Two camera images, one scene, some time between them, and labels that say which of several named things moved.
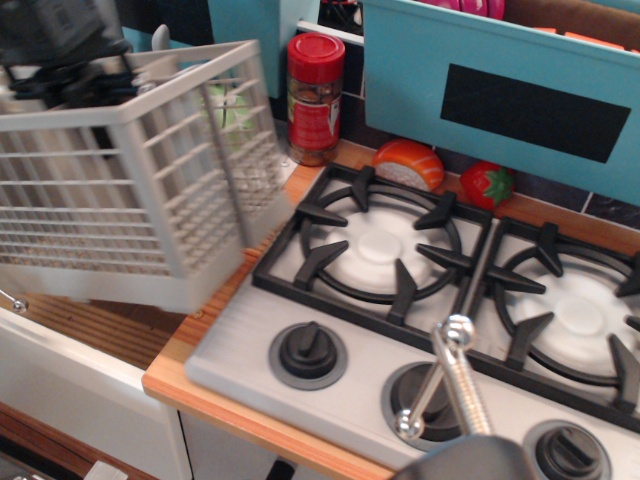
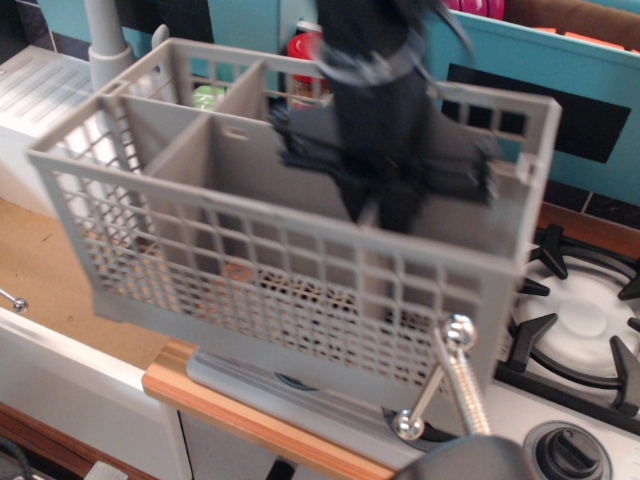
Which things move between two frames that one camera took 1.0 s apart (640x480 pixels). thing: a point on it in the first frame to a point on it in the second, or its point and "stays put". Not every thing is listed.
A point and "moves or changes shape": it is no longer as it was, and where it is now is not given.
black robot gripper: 75,67 to 383,138
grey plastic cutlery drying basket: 148,196 moves or changes shape
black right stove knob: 562,449 stays put
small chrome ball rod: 19,306 stays put
